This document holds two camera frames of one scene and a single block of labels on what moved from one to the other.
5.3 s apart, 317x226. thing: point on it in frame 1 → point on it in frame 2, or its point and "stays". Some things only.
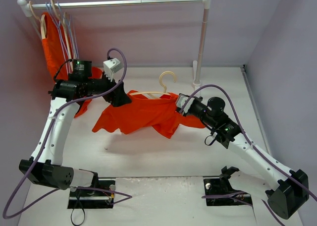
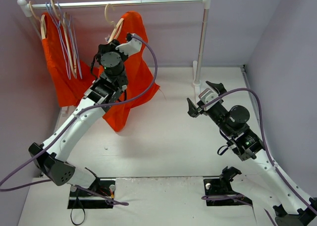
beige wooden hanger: (157, 94) → (117, 30)
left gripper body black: (112, 92) → (109, 45)
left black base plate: (91, 198) stays
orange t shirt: (145, 111) → (141, 81)
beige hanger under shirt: (42, 21) stays
